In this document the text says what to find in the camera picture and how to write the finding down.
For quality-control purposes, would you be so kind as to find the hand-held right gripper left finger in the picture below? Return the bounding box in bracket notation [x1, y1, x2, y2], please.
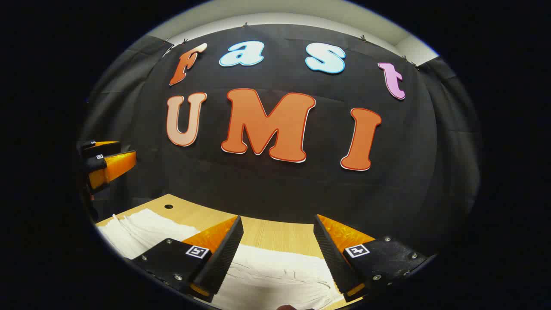
[130, 215, 244, 303]

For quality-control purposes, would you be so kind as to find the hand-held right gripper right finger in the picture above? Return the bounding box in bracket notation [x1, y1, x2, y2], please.
[313, 214, 428, 302]

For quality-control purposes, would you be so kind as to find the black backdrop cloth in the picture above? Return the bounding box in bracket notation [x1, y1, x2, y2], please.
[80, 24, 480, 254]

